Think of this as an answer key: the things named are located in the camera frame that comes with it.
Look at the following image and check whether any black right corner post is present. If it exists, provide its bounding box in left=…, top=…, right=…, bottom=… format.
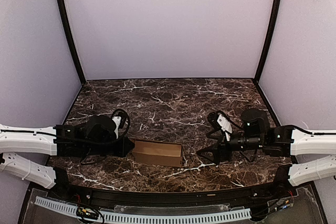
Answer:
left=253, top=0, right=281, bottom=85

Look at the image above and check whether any green circuit board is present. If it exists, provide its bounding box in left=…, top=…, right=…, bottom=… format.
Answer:
left=268, top=198, right=294, bottom=211
left=76, top=207, right=100, bottom=219

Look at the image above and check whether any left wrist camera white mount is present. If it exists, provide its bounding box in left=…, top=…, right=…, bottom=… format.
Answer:
left=111, top=109, right=131, bottom=140

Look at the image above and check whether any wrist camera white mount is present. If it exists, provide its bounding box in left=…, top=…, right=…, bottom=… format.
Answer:
left=207, top=111, right=233, bottom=142
left=111, top=109, right=131, bottom=140

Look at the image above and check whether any left green circuit board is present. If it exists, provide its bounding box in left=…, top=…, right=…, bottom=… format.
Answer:
left=76, top=207, right=100, bottom=219

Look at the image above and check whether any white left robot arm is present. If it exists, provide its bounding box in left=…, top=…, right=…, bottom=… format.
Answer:
left=1, top=110, right=134, bottom=189

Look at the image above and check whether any brown cardboard box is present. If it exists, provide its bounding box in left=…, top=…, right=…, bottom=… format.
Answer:
left=132, top=140, right=183, bottom=167

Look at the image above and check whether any white slotted cable duct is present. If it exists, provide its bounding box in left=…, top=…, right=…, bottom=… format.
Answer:
left=34, top=196, right=251, bottom=223

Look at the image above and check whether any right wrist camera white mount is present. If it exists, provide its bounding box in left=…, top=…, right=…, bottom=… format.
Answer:
left=207, top=111, right=233, bottom=142

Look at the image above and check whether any black curved front rail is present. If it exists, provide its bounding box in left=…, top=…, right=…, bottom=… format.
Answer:
left=28, top=167, right=316, bottom=221

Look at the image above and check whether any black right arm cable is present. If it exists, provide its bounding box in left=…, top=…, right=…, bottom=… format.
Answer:
left=280, top=124, right=336, bottom=135

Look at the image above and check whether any right green circuit board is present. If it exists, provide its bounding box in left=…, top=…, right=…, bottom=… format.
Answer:
left=268, top=198, right=294, bottom=211

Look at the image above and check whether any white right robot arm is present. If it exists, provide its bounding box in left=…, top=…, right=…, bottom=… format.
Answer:
left=196, top=108, right=335, bottom=187

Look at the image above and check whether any black corner post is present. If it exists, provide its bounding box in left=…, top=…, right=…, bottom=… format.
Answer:
left=253, top=0, right=281, bottom=85
left=57, top=0, right=86, bottom=86

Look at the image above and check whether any black left corner post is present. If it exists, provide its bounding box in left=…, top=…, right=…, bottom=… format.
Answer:
left=57, top=0, right=86, bottom=86

